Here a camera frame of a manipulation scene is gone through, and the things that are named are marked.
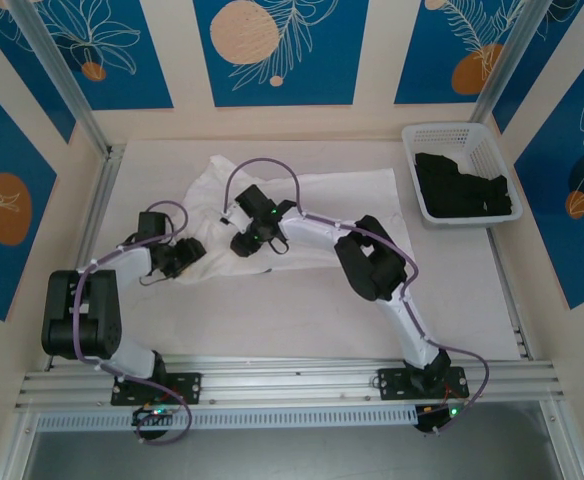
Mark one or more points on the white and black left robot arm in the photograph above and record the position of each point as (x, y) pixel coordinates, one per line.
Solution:
(127, 260)

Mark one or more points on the aluminium right corner post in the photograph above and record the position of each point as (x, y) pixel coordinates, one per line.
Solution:
(502, 65)

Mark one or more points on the aluminium left side rail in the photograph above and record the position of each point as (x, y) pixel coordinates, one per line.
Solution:
(99, 200)

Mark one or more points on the aluminium rail frame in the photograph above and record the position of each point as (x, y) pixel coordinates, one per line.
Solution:
(292, 382)

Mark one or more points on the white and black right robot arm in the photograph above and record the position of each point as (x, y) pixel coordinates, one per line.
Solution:
(317, 230)

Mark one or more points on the aluminium left corner post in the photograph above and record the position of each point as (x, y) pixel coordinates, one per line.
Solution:
(62, 75)

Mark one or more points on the black garment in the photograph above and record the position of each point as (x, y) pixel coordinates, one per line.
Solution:
(452, 190)

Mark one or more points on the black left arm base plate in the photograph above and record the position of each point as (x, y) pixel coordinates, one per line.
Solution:
(192, 387)

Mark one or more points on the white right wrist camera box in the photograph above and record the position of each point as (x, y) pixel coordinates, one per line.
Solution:
(232, 217)

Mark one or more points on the white t-shirt with black print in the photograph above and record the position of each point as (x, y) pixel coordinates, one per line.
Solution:
(332, 200)

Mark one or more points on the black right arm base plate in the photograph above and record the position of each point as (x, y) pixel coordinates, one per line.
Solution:
(392, 382)

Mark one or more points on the aluminium rail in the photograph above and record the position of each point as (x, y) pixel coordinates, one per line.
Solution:
(510, 300)
(99, 200)

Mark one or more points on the aluminium corner post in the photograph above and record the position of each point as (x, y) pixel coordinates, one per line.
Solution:
(62, 75)
(502, 65)

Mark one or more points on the white plastic basket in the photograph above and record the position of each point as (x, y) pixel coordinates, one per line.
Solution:
(442, 135)

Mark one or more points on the aluminium right side rail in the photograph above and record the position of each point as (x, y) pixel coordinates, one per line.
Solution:
(510, 300)

